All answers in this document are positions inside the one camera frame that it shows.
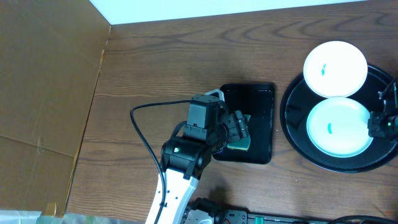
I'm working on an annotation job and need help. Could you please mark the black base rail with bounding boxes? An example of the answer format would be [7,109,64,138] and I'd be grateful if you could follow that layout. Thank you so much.
[181,198,397,224]

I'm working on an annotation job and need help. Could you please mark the black rectangular tray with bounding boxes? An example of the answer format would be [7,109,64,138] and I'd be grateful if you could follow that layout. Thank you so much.
[213,83,275,164]

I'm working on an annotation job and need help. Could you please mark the brown cardboard panel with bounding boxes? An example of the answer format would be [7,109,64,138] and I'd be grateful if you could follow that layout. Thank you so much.
[1,0,111,217]

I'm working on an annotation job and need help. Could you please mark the black round tray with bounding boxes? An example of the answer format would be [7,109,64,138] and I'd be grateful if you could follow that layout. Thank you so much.
[280,64,397,173]

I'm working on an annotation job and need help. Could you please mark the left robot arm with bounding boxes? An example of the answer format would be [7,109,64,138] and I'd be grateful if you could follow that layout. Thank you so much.
[146,93,251,223]

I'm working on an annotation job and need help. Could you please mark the white plate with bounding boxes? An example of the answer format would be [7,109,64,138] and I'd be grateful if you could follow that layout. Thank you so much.
[303,41,368,98]
[306,97,373,158]

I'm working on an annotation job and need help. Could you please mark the green yellow sponge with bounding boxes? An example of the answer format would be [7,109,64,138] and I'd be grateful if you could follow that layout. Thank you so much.
[227,114,251,151]

